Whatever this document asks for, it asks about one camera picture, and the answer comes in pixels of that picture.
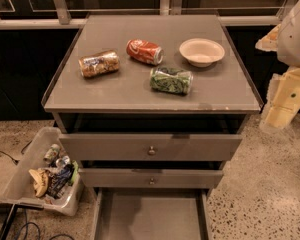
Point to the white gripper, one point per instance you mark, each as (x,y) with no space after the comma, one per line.
(296,39)

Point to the green soda can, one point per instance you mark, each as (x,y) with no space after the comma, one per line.
(171,80)

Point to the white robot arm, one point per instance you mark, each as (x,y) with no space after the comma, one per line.
(288,50)

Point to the grey drawer cabinet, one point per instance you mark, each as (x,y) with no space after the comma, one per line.
(221,98)

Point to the red cola can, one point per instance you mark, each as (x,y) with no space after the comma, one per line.
(145,51)

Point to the gold brown can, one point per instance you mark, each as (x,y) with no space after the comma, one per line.
(98,64)

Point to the grey open bottom drawer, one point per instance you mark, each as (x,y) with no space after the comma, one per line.
(150,214)

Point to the grey middle drawer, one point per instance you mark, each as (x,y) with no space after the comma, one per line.
(150,178)

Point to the grey top drawer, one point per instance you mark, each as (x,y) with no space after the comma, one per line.
(151,147)

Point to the silver can in bin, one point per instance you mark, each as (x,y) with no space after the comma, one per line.
(63,161)

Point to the small can in bin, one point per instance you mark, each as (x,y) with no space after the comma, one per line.
(52,153)

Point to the white paper bowl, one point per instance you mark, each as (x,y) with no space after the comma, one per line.
(201,52)

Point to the dark blue snack wrapper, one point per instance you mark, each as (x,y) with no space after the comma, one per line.
(59,178)

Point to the clear plastic storage bin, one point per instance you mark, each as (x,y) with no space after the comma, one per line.
(19,189)

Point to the tan crumpled bag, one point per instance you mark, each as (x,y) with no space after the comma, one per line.
(40,181)

